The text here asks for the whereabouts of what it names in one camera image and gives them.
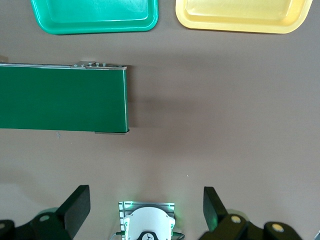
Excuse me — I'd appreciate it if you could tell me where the green plastic tray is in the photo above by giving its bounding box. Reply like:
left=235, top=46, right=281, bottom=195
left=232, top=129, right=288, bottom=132
left=30, top=0, right=160, bottom=36

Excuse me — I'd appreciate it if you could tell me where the yellow plastic tray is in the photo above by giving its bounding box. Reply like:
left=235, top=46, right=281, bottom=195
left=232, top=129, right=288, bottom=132
left=174, top=0, right=314, bottom=35

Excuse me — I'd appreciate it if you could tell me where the green conveyor belt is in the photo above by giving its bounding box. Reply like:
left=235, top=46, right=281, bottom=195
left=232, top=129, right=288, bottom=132
left=0, top=60, right=131, bottom=135

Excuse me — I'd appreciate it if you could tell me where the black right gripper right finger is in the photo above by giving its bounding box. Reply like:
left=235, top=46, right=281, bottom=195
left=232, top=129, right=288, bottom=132
left=198, top=186, right=305, bottom=240

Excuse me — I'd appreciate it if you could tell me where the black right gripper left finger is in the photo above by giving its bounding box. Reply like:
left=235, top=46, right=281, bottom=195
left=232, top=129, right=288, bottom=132
left=0, top=184, right=91, bottom=240

